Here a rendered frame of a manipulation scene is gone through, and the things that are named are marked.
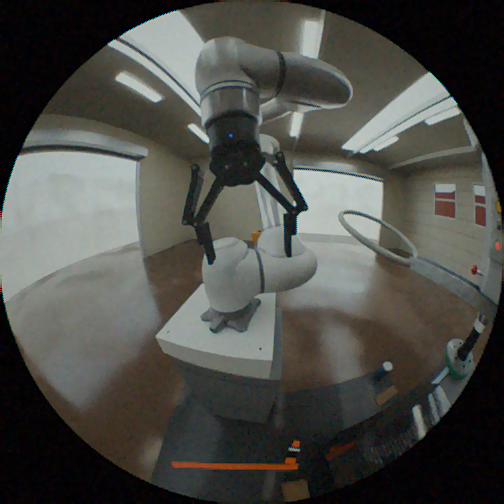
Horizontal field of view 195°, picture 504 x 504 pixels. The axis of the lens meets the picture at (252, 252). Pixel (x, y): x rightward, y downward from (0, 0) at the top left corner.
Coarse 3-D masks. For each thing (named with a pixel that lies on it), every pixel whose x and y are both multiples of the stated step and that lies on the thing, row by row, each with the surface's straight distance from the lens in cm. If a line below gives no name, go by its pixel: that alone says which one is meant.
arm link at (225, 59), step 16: (208, 48) 31; (224, 48) 29; (240, 48) 29; (256, 48) 30; (208, 64) 27; (224, 64) 26; (240, 64) 26; (256, 64) 27; (272, 64) 28; (208, 80) 26; (224, 80) 24; (240, 80) 25; (256, 80) 27; (272, 80) 28; (272, 96) 31
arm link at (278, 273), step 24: (264, 144) 75; (264, 168) 65; (264, 192) 57; (264, 216) 53; (264, 240) 48; (264, 264) 43; (288, 264) 45; (312, 264) 49; (264, 288) 45; (288, 288) 49
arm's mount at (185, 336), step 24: (192, 312) 62; (264, 312) 56; (168, 336) 56; (192, 336) 52; (216, 336) 50; (240, 336) 48; (264, 336) 48; (192, 360) 56; (216, 360) 49; (240, 360) 45; (264, 360) 43
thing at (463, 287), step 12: (420, 264) 70; (432, 264) 80; (432, 276) 70; (444, 276) 69; (456, 276) 79; (456, 288) 69; (468, 288) 69; (468, 300) 70; (480, 300) 70; (480, 312) 72; (492, 312) 73
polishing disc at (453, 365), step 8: (456, 344) 86; (448, 352) 78; (456, 352) 82; (448, 360) 77; (456, 360) 78; (464, 360) 82; (472, 360) 90; (448, 368) 76; (456, 368) 76; (464, 368) 81; (456, 376) 77; (464, 376) 81
